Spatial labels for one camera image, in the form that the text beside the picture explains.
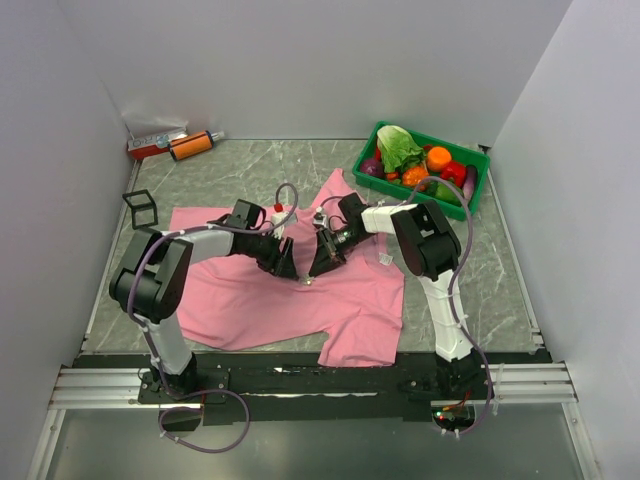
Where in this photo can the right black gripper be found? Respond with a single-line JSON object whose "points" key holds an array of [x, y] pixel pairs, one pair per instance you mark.
{"points": [[327, 258]]}

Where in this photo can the small black square frame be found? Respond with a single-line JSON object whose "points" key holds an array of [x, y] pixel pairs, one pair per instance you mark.
{"points": [[142, 208]]}

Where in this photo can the green lettuce toy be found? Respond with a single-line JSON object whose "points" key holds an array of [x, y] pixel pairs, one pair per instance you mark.
{"points": [[398, 149]]}

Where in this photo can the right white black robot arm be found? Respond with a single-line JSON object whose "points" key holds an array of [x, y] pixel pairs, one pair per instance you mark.
{"points": [[431, 251]]}

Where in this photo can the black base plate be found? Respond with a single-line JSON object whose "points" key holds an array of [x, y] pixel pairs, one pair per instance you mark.
{"points": [[240, 387]]}

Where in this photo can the purple onion toy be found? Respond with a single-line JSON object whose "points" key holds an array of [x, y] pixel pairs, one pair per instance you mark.
{"points": [[372, 167]]}

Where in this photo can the white garment care label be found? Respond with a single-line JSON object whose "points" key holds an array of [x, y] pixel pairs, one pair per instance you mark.
{"points": [[385, 259]]}

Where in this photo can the clear plastic bag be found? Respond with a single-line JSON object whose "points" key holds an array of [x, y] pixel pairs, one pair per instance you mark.
{"points": [[141, 120]]}

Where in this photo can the orange toy fruit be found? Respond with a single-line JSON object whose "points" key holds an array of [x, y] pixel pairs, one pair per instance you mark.
{"points": [[437, 158]]}

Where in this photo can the orange cylindrical bottle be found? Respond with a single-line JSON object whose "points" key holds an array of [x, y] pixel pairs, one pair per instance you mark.
{"points": [[192, 145]]}

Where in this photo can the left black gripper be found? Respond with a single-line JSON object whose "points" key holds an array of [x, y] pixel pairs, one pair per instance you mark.
{"points": [[281, 263]]}

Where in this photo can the purple eggplant toy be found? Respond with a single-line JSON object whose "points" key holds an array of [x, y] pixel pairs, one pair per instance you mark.
{"points": [[469, 185]]}

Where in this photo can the pink t-shirt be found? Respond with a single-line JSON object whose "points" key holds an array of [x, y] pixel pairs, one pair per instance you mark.
{"points": [[230, 304]]}

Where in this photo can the aluminium rail frame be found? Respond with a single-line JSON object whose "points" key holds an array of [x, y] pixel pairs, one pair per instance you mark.
{"points": [[567, 398]]}

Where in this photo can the green pepper toy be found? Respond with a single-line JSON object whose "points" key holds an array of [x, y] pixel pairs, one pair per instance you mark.
{"points": [[447, 192]]}

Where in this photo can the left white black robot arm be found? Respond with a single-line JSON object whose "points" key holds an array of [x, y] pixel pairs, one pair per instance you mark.
{"points": [[150, 280]]}

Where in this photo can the red white flat box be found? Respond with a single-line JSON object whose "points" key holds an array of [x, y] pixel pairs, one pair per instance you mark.
{"points": [[140, 148]]}

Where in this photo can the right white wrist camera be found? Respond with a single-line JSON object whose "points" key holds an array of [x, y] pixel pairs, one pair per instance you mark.
{"points": [[320, 219]]}

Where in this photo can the green plastic bin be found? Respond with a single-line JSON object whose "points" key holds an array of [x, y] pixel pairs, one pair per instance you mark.
{"points": [[391, 184]]}

